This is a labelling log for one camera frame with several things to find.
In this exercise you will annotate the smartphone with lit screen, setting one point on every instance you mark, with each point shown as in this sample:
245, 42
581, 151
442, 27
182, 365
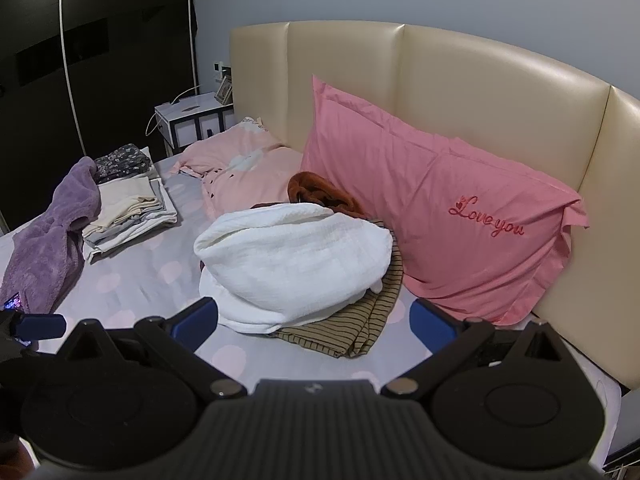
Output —
11, 304

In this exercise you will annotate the white wall plate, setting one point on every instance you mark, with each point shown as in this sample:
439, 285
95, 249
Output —
220, 66

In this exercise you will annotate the small photo frame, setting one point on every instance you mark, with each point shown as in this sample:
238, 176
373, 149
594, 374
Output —
223, 91

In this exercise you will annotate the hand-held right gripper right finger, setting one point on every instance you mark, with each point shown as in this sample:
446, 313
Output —
431, 322

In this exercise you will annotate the dark floral garment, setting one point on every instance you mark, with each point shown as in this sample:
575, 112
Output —
125, 160

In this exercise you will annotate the light pink pillow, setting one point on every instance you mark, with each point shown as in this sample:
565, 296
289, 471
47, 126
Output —
250, 175

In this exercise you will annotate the white crinkled cloth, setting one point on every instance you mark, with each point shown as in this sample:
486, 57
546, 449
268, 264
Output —
290, 260

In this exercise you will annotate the cream leather headboard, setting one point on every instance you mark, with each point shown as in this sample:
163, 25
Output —
450, 75

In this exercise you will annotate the stack of folded pale clothes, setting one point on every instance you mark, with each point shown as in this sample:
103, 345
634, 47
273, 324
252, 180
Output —
130, 210

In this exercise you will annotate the grey polka dot bedsheet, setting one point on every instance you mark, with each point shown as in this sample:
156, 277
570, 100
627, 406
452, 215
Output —
150, 270

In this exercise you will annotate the dark wardrobe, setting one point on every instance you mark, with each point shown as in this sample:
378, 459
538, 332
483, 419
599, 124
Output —
125, 110

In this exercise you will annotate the olive striped garment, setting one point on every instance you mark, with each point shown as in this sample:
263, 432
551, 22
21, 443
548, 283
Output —
350, 330

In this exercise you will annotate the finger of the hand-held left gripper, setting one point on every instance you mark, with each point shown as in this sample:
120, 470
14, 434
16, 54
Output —
42, 325

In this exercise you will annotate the white nightstand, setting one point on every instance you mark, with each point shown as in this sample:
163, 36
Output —
192, 110

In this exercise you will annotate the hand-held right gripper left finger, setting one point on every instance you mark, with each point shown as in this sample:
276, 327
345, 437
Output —
192, 321

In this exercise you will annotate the rust orange cloth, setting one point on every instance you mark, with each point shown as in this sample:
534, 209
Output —
315, 187

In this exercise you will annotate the purple fleece garment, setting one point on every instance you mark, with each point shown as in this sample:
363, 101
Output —
50, 240

